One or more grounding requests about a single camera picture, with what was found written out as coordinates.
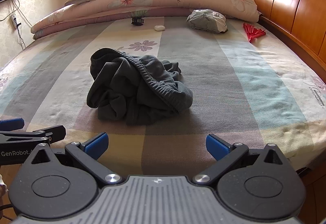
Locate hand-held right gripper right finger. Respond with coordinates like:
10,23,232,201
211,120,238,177
192,134,291,185

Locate folded floral quilt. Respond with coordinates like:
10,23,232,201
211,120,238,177
31,0,260,40

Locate wall power strip with cables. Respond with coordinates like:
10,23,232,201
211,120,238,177
0,0,27,49

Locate grey cat-print cushion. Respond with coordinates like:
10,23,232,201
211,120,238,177
186,9,227,34

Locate red folding fan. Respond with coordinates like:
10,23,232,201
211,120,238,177
243,23,266,43

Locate wooden headboard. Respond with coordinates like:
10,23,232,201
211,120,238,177
231,0,326,72

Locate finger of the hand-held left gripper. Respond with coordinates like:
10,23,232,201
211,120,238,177
0,125,67,151
0,118,25,130

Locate dark grey pants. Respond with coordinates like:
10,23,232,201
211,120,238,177
87,48,193,126

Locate bed with checked sheet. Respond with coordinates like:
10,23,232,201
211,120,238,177
0,14,326,176

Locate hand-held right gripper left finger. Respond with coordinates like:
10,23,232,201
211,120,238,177
31,132,124,187

